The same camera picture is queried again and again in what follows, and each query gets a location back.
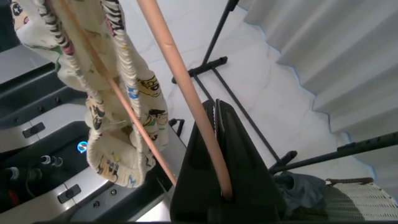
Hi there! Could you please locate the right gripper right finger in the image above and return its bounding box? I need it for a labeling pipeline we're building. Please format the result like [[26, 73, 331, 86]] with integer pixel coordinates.
[[216, 99, 287, 222]]

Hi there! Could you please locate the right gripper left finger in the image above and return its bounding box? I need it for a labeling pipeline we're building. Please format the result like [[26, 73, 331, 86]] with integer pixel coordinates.
[[170, 99, 224, 222]]

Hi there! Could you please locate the cream printed garment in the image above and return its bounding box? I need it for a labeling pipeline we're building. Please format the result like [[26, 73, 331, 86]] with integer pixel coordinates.
[[9, 0, 170, 189]]

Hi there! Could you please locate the pink clothes hanger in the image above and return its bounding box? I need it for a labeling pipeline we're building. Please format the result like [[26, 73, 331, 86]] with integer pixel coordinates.
[[49, 0, 234, 200]]

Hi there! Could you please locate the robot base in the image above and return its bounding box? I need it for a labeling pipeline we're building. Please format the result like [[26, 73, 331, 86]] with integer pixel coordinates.
[[0, 0, 187, 222]]

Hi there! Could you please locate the black clothes rack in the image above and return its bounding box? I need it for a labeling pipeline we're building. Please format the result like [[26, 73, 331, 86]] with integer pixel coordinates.
[[172, 0, 398, 175]]

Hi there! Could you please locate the white laundry basket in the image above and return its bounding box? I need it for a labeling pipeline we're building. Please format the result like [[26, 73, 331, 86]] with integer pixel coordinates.
[[290, 177, 398, 222]]

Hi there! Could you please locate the dark grey garment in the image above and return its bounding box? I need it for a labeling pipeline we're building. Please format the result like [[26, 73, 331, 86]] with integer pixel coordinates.
[[273, 170, 327, 218]]

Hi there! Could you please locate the white curtain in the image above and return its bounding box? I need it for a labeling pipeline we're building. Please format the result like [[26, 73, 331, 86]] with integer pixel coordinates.
[[238, 0, 398, 200]]

